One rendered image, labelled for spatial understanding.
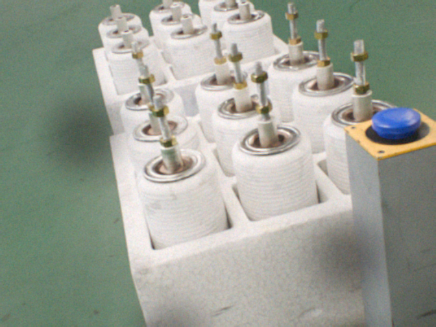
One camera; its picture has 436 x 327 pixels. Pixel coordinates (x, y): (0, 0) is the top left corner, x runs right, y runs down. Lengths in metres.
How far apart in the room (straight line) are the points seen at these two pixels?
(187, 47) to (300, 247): 0.59
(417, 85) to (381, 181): 0.94
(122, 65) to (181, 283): 0.59
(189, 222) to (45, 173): 0.75
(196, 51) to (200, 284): 0.60
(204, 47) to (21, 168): 0.52
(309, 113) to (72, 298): 0.46
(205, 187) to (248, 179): 0.05
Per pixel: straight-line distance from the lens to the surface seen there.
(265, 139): 0.72
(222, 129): 0.81
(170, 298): 0.71
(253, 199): 0.72
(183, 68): 1.21
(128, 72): 1.19
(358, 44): 0.72
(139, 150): 0.79
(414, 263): 0.61
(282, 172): 0.70
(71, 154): 1.46
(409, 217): 0.58
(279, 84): 0.94
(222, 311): 0.74
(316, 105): 0.82
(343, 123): 0.74
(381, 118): 0.57
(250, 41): 1.22
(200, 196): 0.69
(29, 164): 1.47
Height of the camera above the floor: 0.57
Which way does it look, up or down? 28 degrees down
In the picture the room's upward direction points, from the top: 12 degrees counter-clockwise
